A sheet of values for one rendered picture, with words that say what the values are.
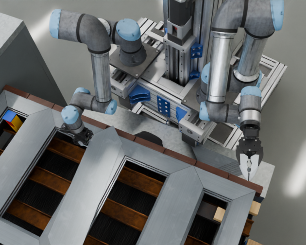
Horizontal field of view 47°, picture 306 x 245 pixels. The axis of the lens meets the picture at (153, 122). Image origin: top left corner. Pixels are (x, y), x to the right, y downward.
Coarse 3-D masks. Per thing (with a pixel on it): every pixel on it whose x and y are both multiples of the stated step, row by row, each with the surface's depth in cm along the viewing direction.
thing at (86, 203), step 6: (72, 192) 179; (66, 198) 178; (72, 198) 177; (78, 198) 177; (84, 198) 177; (90, 198) 177; (96, 198) 177; (66, 204) 176; (72, 204) 176; (78, 204) 176; (84, 204) 176; (90, 204) 175; (96, 204) 175; (84, 210) 174; (90, 210) 174
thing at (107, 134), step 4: (100, 132) 194; (104, 132) 194; (108, 132) 194; (112, 132) 194; (116, 132) 194; (96, 136) 193; (100, 136) 193; (104, 136) 193; (108, 136) 193; (112, 136) 193; (116, 136) 192; (112, 140) 191; (116, 140) 191; (120, 140) 191
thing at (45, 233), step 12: (12, 108) 206; (0, 120) 204; (60, 132) 199; (48, 144) 195; (36, 156) 191; (120, 156) 187; (120, 168) 186; (156, 168) 183; (24, 180) 186; (108, 180) 181; (12, 192) 181; (108, 192) 180; (204, 192) 177; (60, 204) 176; (228, 204) 174; (0, 216) 177; (96, 216) 175; (192, 216) 171; (48, 228) 171; (144, 228) 169; (48, 240) 168; (216, 240) 166
